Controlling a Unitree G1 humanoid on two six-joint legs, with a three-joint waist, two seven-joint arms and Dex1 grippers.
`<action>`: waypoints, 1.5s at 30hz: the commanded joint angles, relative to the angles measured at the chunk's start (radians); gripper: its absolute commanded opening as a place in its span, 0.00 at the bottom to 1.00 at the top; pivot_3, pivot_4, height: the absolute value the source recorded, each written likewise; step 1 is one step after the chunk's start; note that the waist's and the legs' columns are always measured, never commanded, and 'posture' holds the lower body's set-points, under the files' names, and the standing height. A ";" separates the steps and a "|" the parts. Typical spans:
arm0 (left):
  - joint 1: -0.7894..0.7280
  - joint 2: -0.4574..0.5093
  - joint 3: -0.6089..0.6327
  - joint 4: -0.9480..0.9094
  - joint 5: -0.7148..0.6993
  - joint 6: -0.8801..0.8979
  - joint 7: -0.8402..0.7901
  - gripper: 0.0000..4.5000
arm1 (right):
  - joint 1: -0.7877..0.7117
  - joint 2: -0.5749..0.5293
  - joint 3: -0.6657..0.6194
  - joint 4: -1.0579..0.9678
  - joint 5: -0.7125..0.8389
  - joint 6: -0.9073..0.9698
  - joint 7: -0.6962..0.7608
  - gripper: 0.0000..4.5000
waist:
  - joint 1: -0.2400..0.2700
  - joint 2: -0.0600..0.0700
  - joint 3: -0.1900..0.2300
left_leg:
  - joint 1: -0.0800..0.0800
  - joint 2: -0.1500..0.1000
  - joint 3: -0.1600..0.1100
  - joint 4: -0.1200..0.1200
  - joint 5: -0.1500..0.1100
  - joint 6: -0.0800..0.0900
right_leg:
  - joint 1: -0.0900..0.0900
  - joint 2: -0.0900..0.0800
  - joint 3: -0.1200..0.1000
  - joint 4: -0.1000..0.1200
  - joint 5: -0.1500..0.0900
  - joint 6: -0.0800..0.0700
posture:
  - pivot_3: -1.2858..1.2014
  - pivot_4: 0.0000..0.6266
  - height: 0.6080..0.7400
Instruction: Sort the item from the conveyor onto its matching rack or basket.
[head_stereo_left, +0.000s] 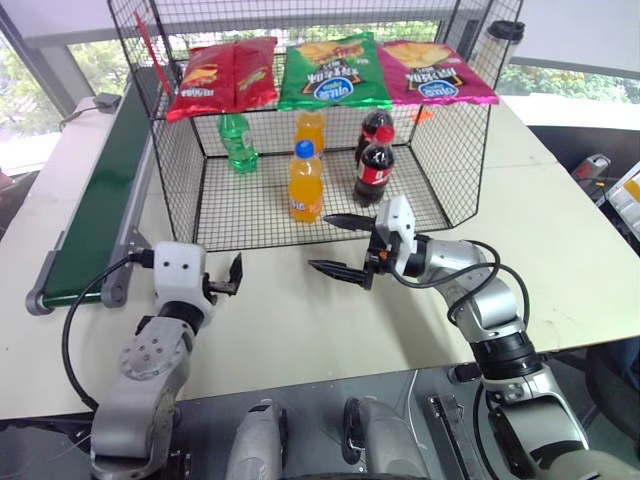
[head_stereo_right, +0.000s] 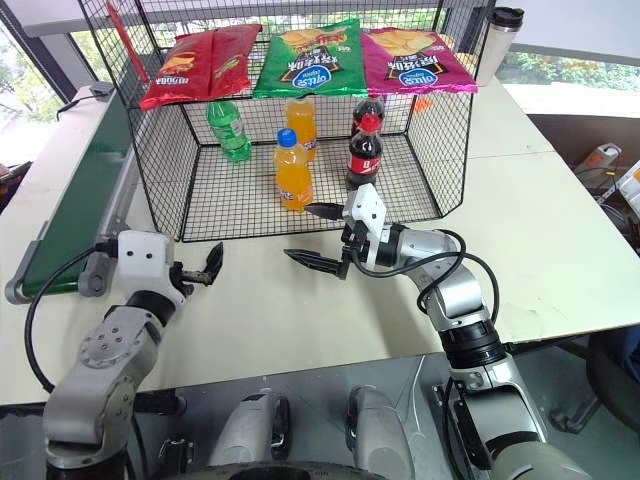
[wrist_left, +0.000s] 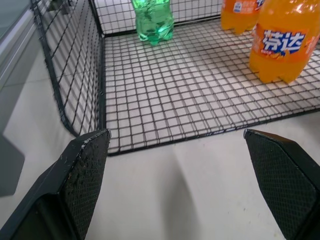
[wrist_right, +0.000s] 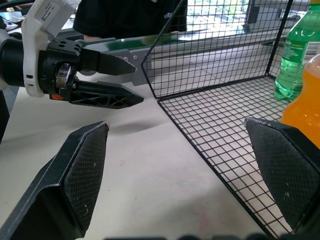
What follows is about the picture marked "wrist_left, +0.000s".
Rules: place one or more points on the orange Fanta soda bottle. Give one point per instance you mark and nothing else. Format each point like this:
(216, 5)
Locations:
(237, 15)
(281, 42)

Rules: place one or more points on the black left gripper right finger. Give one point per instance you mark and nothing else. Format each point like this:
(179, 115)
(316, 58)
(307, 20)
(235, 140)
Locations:
(285, 185)

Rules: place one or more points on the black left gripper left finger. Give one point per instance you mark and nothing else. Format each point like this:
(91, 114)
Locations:
(65, 190)

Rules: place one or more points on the green soda bottle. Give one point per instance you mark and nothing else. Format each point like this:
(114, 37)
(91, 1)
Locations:
(155, 22)

